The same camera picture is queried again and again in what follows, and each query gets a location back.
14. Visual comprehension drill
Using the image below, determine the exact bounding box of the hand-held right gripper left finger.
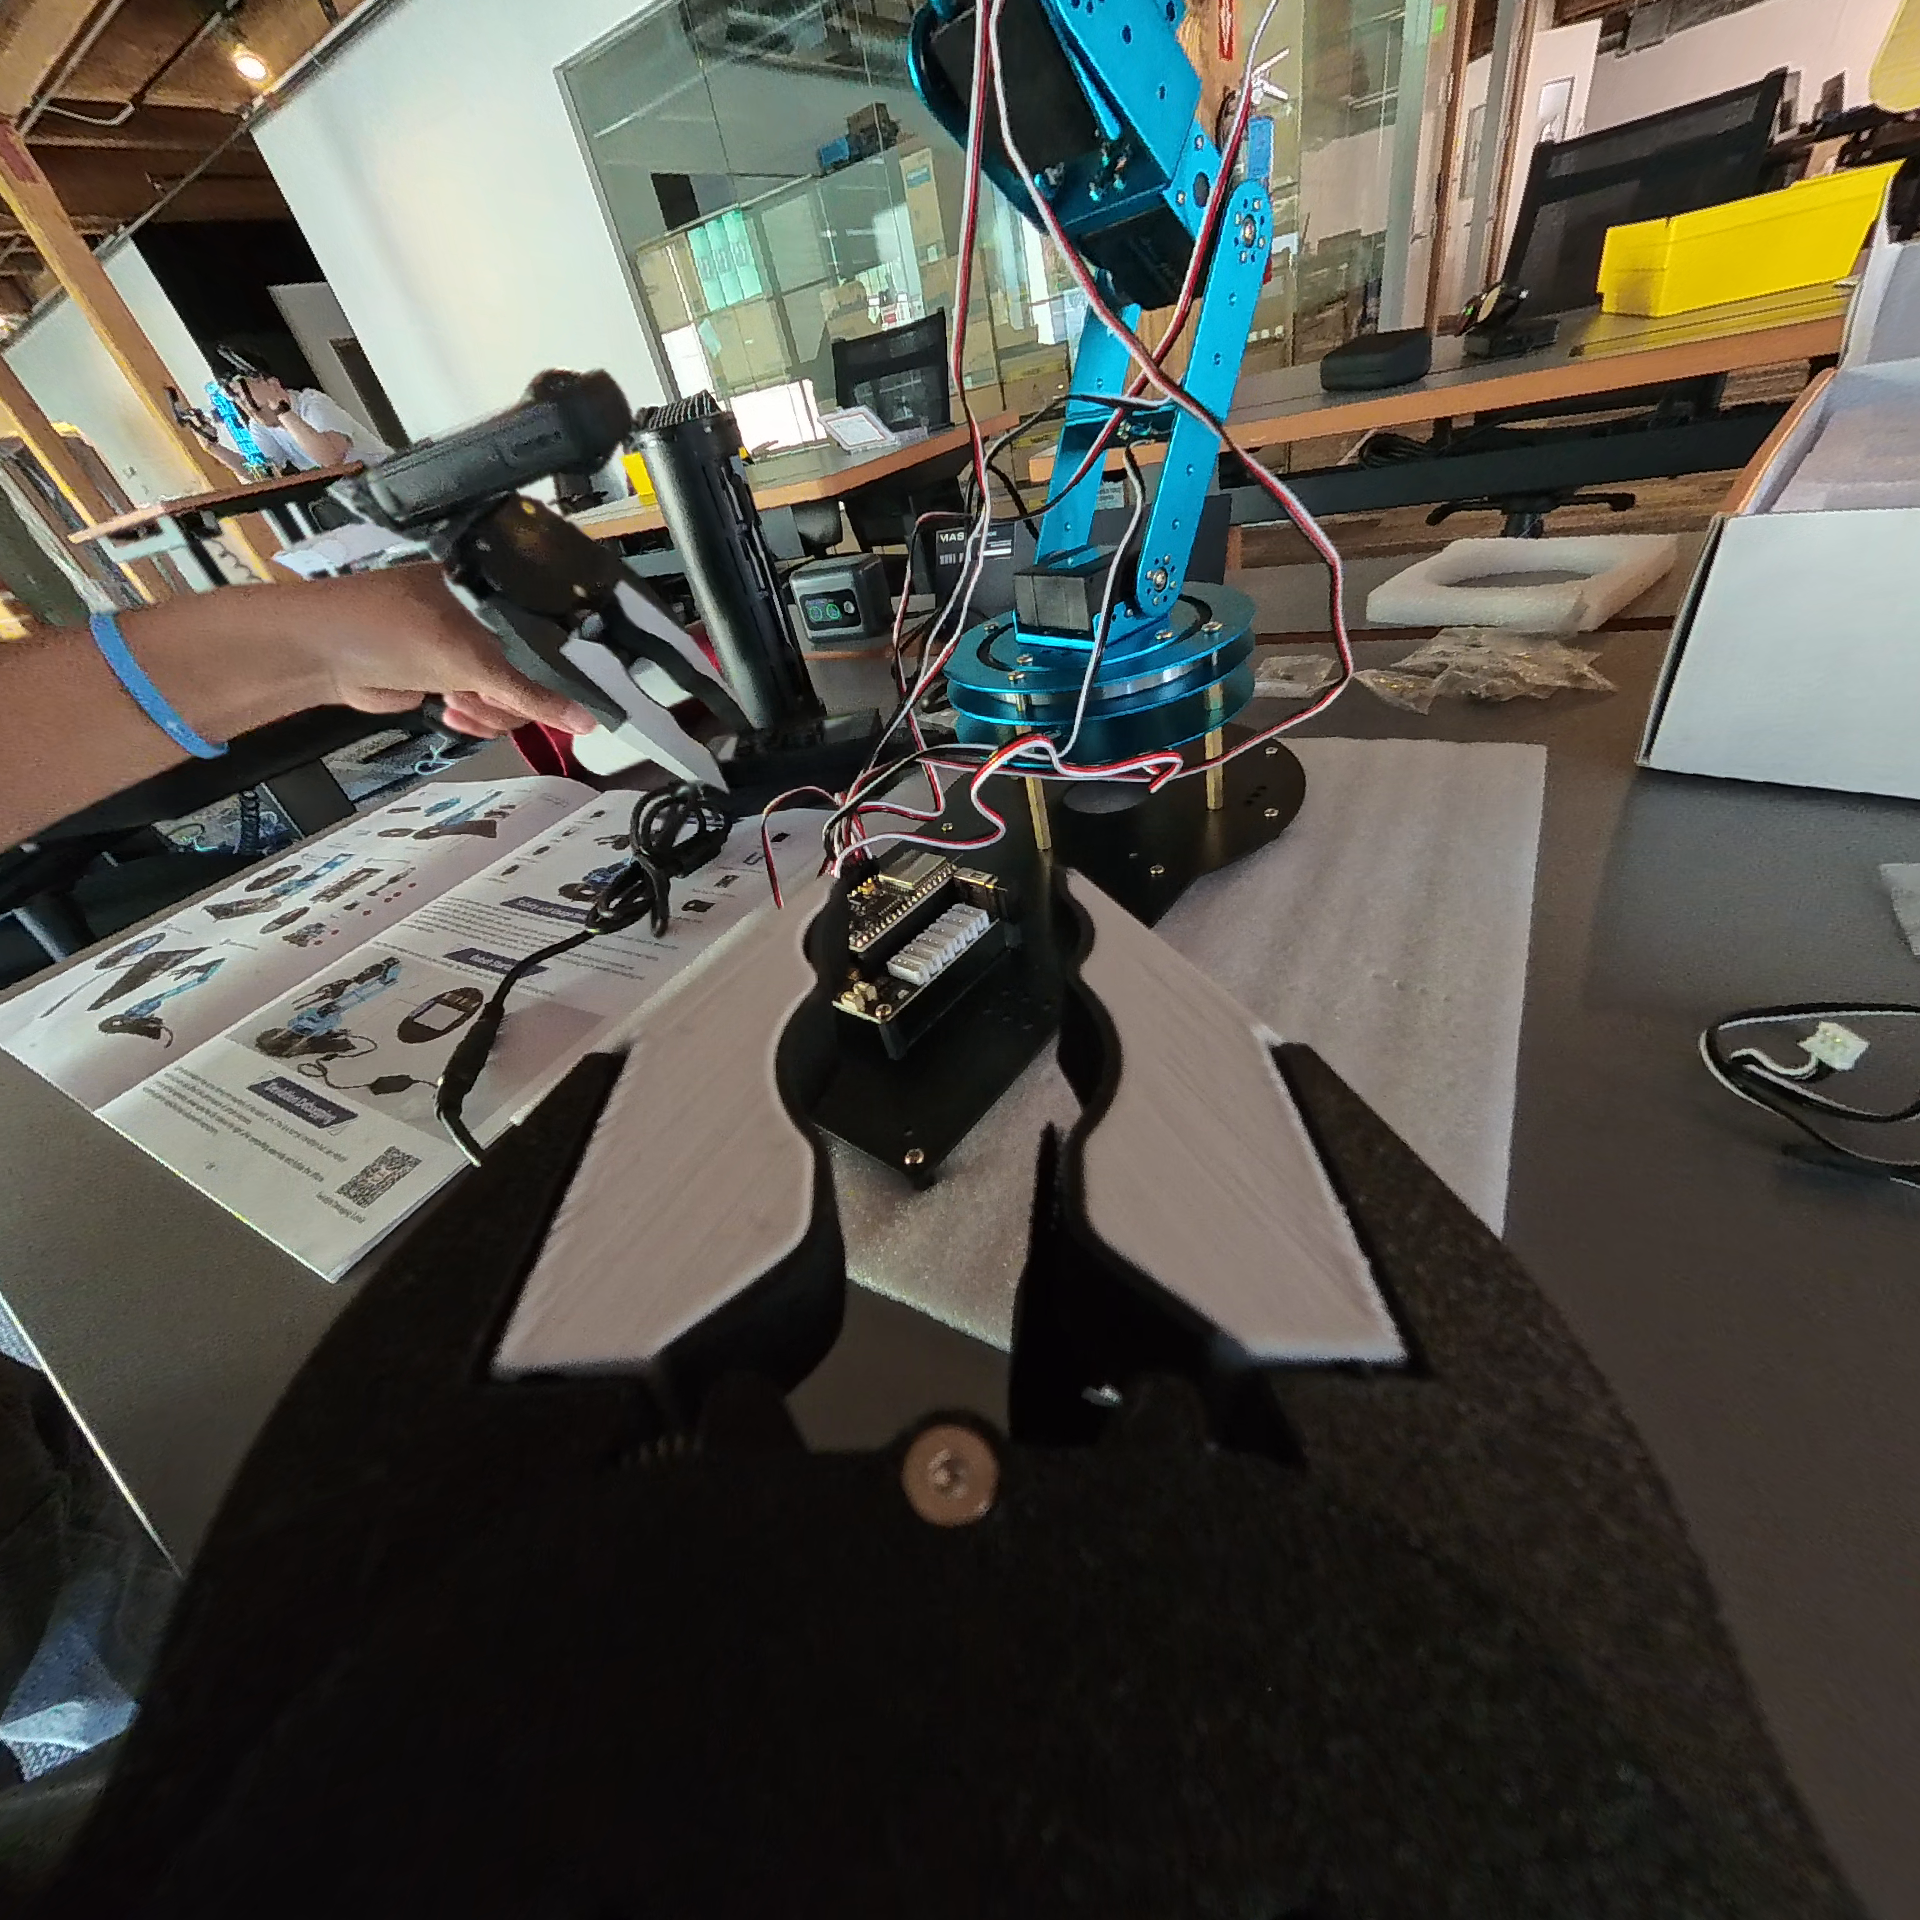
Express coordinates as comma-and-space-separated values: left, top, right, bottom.
492, 884, 847, 1382

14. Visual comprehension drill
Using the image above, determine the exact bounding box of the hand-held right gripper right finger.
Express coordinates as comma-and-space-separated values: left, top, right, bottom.
1007, 862, 1421, 1449

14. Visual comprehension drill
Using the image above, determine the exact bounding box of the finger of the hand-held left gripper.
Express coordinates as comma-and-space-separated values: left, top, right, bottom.
608, 582, 755, 735
559, 619, 734, 793

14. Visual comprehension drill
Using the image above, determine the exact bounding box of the black power adapter with cable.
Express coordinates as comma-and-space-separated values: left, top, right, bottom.
431, 779, 736, 1167

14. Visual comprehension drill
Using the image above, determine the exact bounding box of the blue toy robot arm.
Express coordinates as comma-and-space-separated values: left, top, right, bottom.
757, 0, 1359, 1193

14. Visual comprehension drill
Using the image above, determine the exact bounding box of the cardboard box with foam insert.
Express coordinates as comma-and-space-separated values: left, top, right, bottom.
1631, 194, 1920, 782

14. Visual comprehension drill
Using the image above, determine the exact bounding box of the person's left forearm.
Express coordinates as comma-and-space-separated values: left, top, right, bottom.
0, 577, 348, 847

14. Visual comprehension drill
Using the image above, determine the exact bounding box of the wood-edged desk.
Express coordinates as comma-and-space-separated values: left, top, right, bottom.
1027, 293, 1853, 530
568, 411, 1039, 543

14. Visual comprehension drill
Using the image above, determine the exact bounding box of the grey desk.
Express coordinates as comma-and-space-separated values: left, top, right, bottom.
0, 591, 1920, 1920

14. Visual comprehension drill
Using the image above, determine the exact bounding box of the person's left hand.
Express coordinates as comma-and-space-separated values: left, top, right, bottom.
315, 574, 600, 740

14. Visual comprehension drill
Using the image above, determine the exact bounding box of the dark grey cylinder bottle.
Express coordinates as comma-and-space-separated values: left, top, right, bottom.
622, 393, 830, 755

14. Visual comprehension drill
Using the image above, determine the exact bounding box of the white foam sheet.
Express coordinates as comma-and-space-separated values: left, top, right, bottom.
631, 735, 1550, 1353

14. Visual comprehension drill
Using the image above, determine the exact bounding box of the blue wristband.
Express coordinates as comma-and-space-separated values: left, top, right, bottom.
86, 609, 231, 759

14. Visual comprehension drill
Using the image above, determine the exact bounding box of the printed instruction booklet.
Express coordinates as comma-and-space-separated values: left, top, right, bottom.
0, 772, 841, 1284

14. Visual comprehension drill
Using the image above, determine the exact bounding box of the pile of clear plastic bags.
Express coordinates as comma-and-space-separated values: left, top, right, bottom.
1350, 622, 1624, 710

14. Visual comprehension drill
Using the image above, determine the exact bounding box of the white foam piece with hole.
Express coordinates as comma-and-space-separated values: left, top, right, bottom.
1363, 527, 1681, 635

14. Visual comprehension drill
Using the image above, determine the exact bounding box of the black device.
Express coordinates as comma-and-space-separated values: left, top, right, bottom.
1316, 330, 1439, 395

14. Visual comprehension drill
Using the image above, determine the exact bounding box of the yellow bin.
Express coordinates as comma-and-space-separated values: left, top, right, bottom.
1592, 158, 1907, 319

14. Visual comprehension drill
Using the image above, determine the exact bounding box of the wooden post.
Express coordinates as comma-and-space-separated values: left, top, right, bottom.
0, 119, 288, 578

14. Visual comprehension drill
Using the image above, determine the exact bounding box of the small black cable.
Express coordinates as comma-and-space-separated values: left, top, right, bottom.
1699, 1012, 1920, 1174

